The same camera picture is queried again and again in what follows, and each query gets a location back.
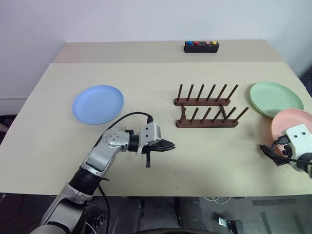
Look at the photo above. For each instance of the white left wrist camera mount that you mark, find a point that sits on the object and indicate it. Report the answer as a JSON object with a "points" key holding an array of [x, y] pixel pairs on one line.
{"points": [[150, 132]]}

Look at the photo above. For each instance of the black button box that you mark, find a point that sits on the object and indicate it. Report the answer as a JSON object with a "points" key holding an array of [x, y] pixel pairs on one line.
{"points": [[201, 48]]}

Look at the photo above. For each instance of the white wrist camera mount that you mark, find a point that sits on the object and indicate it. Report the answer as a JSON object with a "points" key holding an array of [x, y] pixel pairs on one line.
{"points": [[298, 136], [150, 132]]}

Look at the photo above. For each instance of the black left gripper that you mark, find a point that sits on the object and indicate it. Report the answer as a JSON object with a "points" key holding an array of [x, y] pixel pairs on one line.
{"points": [[156, 145]]}

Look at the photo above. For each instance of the pink plate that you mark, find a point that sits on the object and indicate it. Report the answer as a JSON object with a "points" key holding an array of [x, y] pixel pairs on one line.
{"points": [[280, 123]]}

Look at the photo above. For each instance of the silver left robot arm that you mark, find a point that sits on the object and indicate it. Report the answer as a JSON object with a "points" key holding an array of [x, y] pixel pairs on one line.
{"points": [[97, 158]]}

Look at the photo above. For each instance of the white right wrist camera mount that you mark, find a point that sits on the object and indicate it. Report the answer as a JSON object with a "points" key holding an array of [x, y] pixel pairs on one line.
{"points": [[298, 136]]}

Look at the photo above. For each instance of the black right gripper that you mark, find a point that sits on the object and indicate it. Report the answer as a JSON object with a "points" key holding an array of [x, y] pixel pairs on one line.
{"points": [[287, 151]]}

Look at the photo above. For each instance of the metal floor bracket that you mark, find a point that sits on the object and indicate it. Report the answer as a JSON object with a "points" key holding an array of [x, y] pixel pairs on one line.
{"points": [[229, 222]]}

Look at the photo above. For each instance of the wooden dish rack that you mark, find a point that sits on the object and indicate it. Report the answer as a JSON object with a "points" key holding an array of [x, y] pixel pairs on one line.
{"points": [[207, 122]]}

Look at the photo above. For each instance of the blue plate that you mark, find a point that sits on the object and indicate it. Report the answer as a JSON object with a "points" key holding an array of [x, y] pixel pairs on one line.
{"points": [[97, 104]]}

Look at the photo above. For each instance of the green plate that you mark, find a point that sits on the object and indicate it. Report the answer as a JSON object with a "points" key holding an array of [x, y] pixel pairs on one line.
{"points": [[275, 98]]}

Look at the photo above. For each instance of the black object at wall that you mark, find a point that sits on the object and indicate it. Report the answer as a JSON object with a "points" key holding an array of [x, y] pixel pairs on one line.
{"points": [[307, 83]]}

